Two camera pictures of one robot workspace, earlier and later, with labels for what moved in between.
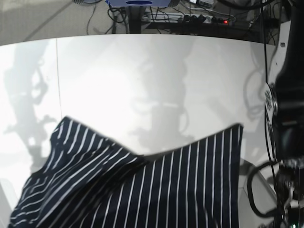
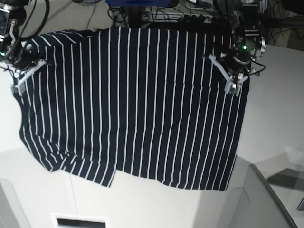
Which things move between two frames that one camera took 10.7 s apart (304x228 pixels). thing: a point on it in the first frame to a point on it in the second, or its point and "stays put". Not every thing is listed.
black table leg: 135,17 stays put
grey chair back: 263,195 stays put
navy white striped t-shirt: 86,181 to 145,102
